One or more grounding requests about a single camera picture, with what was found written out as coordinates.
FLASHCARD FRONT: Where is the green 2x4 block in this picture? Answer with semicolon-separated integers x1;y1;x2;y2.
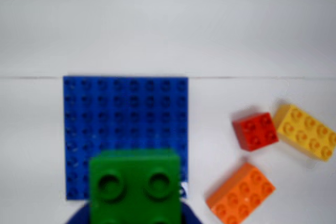
88;148;183;224

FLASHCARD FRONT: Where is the orange 2x4 block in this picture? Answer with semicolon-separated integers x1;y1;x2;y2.
206;163;277;224

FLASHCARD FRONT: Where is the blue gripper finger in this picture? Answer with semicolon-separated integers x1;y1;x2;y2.
65;201;91;224
180;199;204;224

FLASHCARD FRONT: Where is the red 2x2 block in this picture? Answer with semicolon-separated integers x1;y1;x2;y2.
232;112;280;152

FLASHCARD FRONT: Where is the yellow 2x4 block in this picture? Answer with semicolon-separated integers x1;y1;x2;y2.
273;104;336;163

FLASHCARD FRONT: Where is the blue 8x8 baseplate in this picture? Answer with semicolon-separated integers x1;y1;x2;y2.
62;76;190;201

